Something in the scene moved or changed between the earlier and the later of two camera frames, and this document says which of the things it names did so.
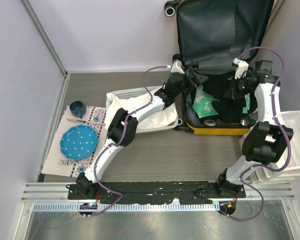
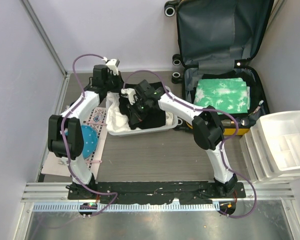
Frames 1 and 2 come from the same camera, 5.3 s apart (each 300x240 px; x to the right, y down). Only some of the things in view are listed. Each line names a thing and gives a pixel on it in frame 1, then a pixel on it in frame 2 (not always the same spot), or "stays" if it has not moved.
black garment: x=231 y=108 to x=156 y=120
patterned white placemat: x=57 y=163 stays
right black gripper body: x=240 y=87 to x=139 y=109
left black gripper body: x=186 y=81 to x=114 y=82
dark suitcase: x=220 y=38 stays
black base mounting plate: x=154 y=192 stays
